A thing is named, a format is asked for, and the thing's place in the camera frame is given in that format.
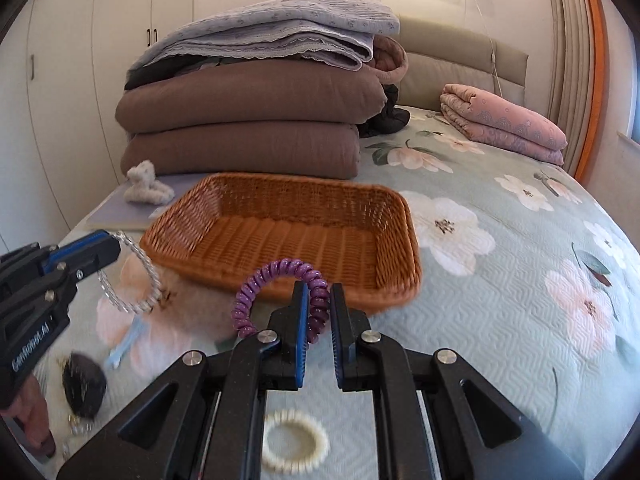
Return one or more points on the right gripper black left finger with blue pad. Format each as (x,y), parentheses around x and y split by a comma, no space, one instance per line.
(203,418)

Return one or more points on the beige padded headboard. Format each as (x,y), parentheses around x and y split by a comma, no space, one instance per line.
(440,54)

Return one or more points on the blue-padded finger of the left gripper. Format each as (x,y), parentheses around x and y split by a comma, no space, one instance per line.
(83,257)

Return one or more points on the lavender folded blanket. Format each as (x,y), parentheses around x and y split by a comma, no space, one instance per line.
(338,33)

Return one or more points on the black hair claw clip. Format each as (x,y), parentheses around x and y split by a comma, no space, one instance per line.
(84,384)

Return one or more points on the person's left hand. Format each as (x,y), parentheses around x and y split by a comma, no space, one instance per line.
(27,408)

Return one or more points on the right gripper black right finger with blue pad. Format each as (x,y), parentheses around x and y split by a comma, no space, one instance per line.
(435,415)

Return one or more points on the brown folded quilt upper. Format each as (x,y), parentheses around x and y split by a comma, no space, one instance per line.
(253,91)

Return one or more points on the window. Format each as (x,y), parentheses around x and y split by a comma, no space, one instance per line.
(634,132)

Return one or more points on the black garment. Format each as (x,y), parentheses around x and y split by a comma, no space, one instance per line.
(391,119)

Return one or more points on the brown wicker basket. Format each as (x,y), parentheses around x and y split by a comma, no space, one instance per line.
(229,225)

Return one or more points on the pink folded quilt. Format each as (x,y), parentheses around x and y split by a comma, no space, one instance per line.
(484,117)

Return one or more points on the beige orange curtain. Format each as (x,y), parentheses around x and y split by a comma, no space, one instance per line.
(579,78)

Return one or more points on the light blue hair clip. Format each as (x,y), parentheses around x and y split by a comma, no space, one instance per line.
(134,332)

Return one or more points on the white wardrobe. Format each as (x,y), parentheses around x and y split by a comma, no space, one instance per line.
(63,68)

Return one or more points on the brown folded quilt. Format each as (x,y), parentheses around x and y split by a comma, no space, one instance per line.
(313,149)
(253,91)

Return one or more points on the brown folded quilt lower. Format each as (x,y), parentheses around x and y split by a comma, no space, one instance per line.
(313,149)

